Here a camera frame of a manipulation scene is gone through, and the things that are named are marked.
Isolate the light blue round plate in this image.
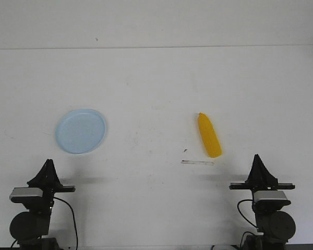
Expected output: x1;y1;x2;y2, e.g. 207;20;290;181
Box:
55;109;106;155

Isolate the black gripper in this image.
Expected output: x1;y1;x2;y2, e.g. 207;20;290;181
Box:
26;159;76;215
229;154;295;208

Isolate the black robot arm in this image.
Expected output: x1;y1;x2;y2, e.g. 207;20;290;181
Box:
229;154;296;249
9;159;79;249

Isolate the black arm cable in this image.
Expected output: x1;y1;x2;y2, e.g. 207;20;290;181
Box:
237;199;259;230
53;197;79;248

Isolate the yellow corn cob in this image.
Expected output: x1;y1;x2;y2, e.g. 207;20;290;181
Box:
197;112;222;158

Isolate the horizontal tape strip on table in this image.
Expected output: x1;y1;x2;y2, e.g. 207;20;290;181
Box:
181;160;214;166

